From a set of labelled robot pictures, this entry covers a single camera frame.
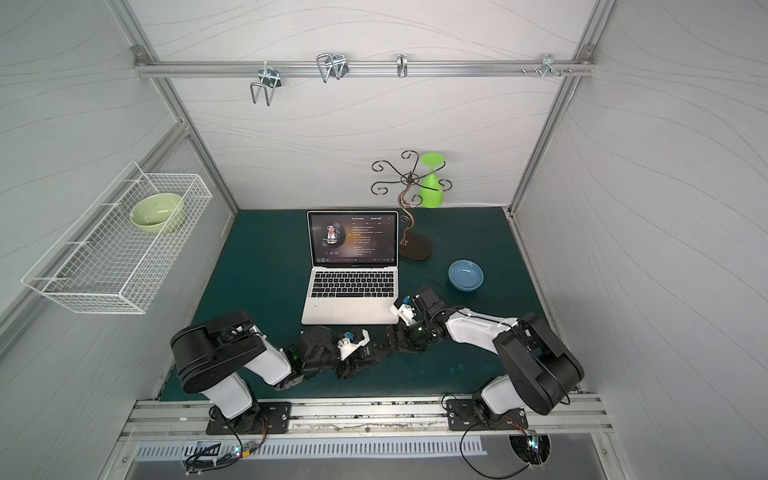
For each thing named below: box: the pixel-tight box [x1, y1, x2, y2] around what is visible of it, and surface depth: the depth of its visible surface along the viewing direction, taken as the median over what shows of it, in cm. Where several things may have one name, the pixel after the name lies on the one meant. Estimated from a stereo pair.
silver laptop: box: [301, 210, 399, 325], surface depth 100 cm
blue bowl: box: [448, 259, 485, 292], surface depth 100 cm
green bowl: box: [130, 193, 184, 234], surface depth 73 cm
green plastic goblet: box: [420, 152, 445, 209], surface depth 92 cm
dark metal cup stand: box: [370, 150, 453, 262], surface depth 92 cm
